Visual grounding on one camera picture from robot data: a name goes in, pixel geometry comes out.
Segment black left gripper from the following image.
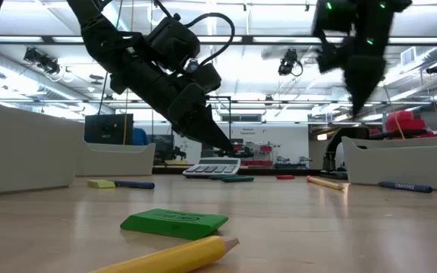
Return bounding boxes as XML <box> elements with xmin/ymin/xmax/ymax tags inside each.
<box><xmin>108</xmin><ymin>49</ymin><xmax>235</xmax><ymax>152</ymax></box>

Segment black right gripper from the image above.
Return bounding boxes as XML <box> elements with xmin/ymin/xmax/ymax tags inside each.
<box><xmin>313</xmin><ymin>0</ymin><xmax>394</xmax><ymax>115</ymax></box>

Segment blue crayon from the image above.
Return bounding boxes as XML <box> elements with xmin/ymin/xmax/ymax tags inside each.
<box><xmin>377</xmin><ymin>181</ymin><xmax>434</xmax><ymax>194</ymax></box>
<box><xmin>112</xmin><ymin>180</ymin><xmax>156</xmax><ymax>190</ymax></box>

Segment green eraser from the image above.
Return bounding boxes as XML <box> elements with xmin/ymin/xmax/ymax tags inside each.
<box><xmin>119</xmin><ymin>208</ymin><xmax>229</xmax><ymax>241</ymax></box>

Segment yellow pencil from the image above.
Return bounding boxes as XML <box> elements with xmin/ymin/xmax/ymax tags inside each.
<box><xmin>305</xmin><ymin>174</ymin><xmax>346</xmax><ymax>192</ymax></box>
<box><xmin>89</xmin><ymin>235</ymin><xmax>241</xmax><ymax>273</ymax></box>

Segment yellow eraser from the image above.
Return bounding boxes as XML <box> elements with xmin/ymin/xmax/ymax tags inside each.
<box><xmin>86</xmin><ymin>179</ymin><xmax>117</xmax><ymax>190</ymax></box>

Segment white desk calculator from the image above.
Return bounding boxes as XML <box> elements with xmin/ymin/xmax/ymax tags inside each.
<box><xmin>181</xmin><ymin>157</ymin><xmax>241</xmax><ymax>179</ymax></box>

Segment white air vent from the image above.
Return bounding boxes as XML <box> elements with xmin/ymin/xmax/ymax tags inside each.
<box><xmin>400</xmin><ymin>45</ymin><xmax>417</xmax><ymax>67</ymax></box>

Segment red plastic crates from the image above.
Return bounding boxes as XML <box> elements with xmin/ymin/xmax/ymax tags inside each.
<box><xmin>384</xmin><ymin>110</ymin><xmax>437</xmax><ymax>140</ymax></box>

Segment round black ceiling fixture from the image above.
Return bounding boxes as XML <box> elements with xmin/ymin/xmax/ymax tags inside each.
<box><xmin>183</xmin><ymin>58</ymin><xmax>200</xmax><ymax>74</ymax></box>

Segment shelf with red boxes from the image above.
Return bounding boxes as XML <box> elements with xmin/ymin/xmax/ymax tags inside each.
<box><xmin>231</xmin><ymin>142</ymin><xmax>307</xmax><ymax>170</ymax></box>

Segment grey plastic bin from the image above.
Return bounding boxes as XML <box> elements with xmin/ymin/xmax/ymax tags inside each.
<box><xmin>76</xmin><ymin>140</ymin><xmax>157</xmax><ymax>177</ymax></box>
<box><xmin>341</xmin><ymin>128</ymin><xmax>437</xmax><ymax>193</ymax></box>
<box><xmin>0</xmin><ymin>99</ymin><xmax>86</xmax><ymax>197</ymax></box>

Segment black monitor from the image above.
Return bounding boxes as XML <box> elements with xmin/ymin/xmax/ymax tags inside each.
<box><xmin>83</xmin><ymin>113</ymin><xmax>134</xmax><ymax>146</ymax></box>

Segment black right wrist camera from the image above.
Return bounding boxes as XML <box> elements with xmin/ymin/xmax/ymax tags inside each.
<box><xmin>315</xmin><ymin>37</ymin><xmax>347</xmax><ymax>75</ymax></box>

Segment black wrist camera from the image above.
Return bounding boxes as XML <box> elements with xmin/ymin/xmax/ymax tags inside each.
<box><xmin>145</xmin><ymin>15</ymin><xmax>201</xmax><ymax>73</ymax></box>
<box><xmin>315</xmin><ymin>37</ymin><xmax>347</xmax><ymax>75</ymax></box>

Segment yellow hanging cable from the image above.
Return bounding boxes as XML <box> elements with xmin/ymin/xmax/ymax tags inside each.
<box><xmin>121</xmin><ymin>0</ymin><xmax>135</xmax><ymax>146</ymax></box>
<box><xmin>392</xmin><ymin>113</ymin><xmax>407</xmax><ymax>140</ymax></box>

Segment black overhead camera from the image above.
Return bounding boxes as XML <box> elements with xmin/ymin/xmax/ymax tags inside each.
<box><xmin>277</xmin><ymin>48</ymin><xmax>303</xmax><ymax>77</ymax></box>

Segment black aluminium table frame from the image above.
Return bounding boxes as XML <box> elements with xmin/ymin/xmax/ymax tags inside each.
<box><xmin>152</xmin><ymin>165</ymin><xmax>322</xmax><ymax>177</ymax></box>

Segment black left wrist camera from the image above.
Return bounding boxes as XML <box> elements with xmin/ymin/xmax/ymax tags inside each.
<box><xmin>145</xmin><ymin>15</ymin><xmax>201</xmax><ymax>73</ymax></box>

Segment black left camera cable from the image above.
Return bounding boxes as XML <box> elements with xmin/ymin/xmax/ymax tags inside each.
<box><xmin>184</xmin><ymin>12</ymin><xmax>237</xmax><ymax>67</ymax></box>

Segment black hanging cable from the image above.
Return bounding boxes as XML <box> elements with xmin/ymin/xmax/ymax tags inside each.
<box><xmin>96</xmin><ymin>71</ymin><xmax>110</xmax><ymax>115</ymax></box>

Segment black mounted camera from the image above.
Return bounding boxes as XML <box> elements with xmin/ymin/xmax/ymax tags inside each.
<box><xmin>23</xmin><ymin>46</ymin><xmax>62</xmax><ymax>76</ymax></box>

